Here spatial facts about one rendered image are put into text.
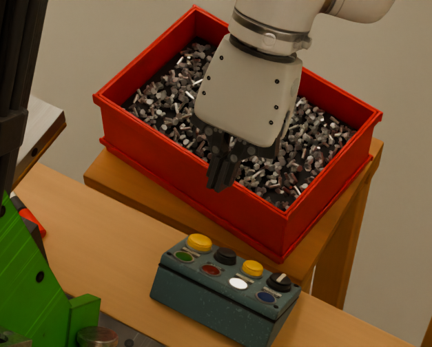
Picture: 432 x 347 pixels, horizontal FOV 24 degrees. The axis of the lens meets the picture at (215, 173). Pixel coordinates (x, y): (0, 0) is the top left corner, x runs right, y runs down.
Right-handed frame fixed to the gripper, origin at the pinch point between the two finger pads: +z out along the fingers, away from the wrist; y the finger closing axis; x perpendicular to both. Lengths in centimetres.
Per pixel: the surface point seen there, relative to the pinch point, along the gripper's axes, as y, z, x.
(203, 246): -0.9, 9.0, 0.9
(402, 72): 10, 18, -150
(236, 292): -7.6, 10.1, 5.3
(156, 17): 74, 26, -138
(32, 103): 17.1, -4.4, 15.0
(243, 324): -9.5, 13.3, 5.4
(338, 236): -7.9, 19.8, -42.5
